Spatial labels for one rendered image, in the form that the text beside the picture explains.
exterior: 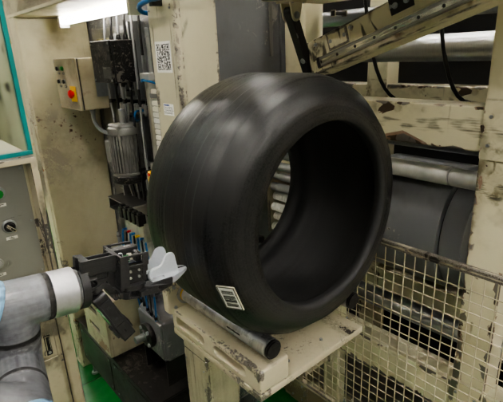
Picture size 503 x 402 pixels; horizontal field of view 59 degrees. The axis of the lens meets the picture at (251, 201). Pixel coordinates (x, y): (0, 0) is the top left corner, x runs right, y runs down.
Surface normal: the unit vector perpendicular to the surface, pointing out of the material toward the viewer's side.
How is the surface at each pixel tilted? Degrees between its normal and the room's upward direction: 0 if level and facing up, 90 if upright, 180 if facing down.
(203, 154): 55
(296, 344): 0
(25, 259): 90
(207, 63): 90
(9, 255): 90
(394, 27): 90
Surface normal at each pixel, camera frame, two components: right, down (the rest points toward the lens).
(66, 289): 0.59, -0.28
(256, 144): 0.02, -0.22
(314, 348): -0.04, -0.94
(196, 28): 0.65, 0.22
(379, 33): -0.76, 0.24
